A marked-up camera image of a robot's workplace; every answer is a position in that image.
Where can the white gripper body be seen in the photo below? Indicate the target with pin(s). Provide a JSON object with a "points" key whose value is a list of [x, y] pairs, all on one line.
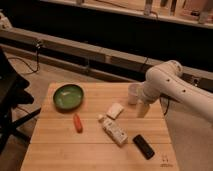
{"points": [[142, 109]]}

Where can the white sponge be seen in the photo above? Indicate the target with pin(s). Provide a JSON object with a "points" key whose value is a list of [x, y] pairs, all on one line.
{"points": [[114, 111]]}

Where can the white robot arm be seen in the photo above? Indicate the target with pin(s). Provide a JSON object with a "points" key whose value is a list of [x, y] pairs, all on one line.
{"points": [[165, 78]]}

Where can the green ceramic bowl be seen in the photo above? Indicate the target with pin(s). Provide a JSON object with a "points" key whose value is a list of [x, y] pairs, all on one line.
{"points": [[68, 97]]}

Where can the white paper cup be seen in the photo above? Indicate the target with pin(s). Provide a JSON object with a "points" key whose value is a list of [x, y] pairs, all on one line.
{"points": [[133, 93]]}

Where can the black remote control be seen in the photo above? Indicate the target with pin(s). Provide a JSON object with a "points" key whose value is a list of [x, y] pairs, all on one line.
{"points": [[144, 147]]}

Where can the orange carrot toy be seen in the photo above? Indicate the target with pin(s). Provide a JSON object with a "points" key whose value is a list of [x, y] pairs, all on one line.
{"points": [[77, 123]]}

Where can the black office chair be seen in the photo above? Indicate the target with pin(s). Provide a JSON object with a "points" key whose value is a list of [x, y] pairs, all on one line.
{"points": [[12, 93]]}

